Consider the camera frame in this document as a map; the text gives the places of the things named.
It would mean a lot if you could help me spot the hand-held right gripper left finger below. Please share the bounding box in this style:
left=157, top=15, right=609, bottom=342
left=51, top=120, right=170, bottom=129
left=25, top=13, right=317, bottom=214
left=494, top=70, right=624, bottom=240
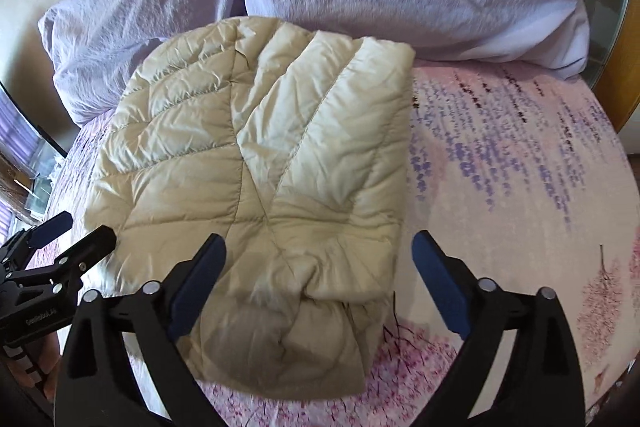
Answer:
left=52, top=233, right=228, bottom=427

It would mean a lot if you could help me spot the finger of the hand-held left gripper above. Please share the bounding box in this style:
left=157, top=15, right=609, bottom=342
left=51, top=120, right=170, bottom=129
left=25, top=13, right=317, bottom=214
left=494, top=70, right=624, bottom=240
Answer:
left=44, top=226, right=119, bottom=296
left=0, top=211, right=74, bottom=277

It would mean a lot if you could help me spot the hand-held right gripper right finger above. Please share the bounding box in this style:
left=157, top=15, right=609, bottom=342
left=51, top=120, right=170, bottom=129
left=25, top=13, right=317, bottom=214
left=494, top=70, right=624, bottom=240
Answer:
left=411, top=229, right=586, bottom=427

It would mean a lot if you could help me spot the cream puffer jacket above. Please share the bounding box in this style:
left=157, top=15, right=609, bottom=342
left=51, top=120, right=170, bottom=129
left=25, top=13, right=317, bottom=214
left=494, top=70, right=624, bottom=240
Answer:
left=82, top=16, right=417, bottom=400

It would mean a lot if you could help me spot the person's left hand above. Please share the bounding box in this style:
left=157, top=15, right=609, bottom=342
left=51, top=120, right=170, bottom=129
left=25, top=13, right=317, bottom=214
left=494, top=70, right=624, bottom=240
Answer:
left=10, top=333, right=65, bottom=409

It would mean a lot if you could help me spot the floral pink bed sheet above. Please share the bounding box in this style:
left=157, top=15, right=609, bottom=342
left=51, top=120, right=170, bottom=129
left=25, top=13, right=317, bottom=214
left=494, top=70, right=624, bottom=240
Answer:
left=22, top=57, right=636, bottom=427

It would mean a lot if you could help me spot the large lavender pillow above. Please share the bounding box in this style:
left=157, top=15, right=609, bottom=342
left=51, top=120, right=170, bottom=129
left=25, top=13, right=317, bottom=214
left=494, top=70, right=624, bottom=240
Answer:
left=39, top=0, right=248, bottom=125

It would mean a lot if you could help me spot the window with black frame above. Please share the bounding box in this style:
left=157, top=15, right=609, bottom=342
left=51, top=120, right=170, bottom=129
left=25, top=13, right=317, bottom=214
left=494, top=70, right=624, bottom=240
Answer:
left=0, top=79, right=68, bottom=228

